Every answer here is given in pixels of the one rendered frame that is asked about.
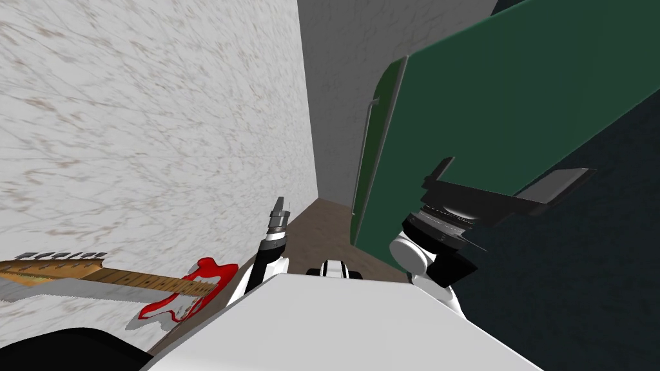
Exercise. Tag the green cabinet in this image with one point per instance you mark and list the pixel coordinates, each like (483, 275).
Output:
(495, 113)

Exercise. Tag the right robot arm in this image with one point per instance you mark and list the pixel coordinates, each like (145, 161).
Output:
(408, 253)

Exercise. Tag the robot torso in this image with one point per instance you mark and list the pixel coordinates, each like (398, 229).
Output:
(335, 324)

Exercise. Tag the green cabinet door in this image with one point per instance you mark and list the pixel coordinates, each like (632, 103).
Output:
(384, 144)

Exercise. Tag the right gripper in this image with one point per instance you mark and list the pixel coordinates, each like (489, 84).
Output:
(474, 203)

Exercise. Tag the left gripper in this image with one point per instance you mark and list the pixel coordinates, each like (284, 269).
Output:
(279, 221)

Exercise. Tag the red and white electric guitar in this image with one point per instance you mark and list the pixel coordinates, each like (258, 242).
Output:
(203, 281)

